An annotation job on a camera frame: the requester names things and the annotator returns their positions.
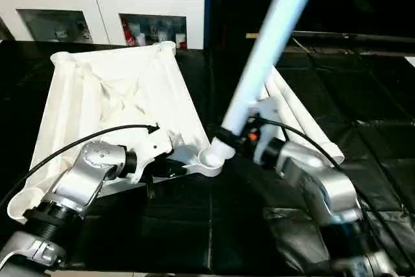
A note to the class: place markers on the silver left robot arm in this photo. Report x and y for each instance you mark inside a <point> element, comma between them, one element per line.
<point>71,192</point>

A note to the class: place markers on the black work mat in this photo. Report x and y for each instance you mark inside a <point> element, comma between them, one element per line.
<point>194,225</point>

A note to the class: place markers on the white plastic table top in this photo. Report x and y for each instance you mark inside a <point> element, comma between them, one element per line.
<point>110,95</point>

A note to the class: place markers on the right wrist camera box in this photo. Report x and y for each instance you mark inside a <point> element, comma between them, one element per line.
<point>271,118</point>

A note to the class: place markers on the small tan label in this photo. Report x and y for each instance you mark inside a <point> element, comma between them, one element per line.
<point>252,36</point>

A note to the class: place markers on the white glass-door cabinet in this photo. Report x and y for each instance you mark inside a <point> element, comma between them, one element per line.
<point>104,1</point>

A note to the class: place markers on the red bottle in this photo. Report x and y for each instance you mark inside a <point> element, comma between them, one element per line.
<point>133,33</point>

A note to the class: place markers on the white plastic table leg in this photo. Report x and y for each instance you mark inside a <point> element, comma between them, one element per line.
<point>272,37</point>
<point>270,98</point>
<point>288,111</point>
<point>305,111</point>

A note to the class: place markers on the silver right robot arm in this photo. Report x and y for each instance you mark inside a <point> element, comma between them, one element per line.
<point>331,192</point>

